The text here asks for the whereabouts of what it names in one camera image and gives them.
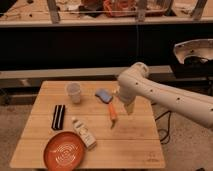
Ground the silver robot base cover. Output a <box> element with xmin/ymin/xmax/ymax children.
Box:
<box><xmin>173</xmin><ymin>39</ymin><xmax>213</xmax><ymax>64</ymax></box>

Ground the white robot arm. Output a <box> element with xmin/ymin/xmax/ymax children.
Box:
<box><xmin>117</xmin><ymin>62</ymin><xmax>213</xmax><ymax>130</ymax></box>

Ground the white ceramic cup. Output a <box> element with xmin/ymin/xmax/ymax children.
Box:
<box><xmin>66</xmin><ymin>82</ymin><xmax>81</xmax><ymax>104</ymax></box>

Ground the blue sponge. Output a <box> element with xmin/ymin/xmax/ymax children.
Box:
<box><xmin>95</xmin><ymin>89</ymin><xmax>113</xmax><ymax>104</ymax></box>

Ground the wooden folding table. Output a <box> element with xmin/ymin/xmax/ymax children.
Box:
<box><xmin>10</xmin><ymin>81</ymin><xmax>165</xmax><ymax>169</ymax></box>

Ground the black striped block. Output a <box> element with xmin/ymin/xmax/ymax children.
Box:
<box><xmin>51</xmin><ymin>105</ymin><xmax>65</xmax><ymax>130</ymax></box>

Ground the orange patterned plate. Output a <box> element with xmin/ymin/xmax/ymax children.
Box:
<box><xmin>43</xmin><ymin>132</ymin><xmax>85</xmax><ymax>171</ymax></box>

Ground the orange object on bench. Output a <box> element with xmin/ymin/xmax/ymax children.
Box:
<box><xmin>103</xmin><ymin>0</ymin><xmax>136</xmax><ymax>17</ymax></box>

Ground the black floor cable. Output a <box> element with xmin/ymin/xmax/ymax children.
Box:
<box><xmin>154</xmin><ymin>110</ymin><xmax>172</xmax><ymax>145</ymax></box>

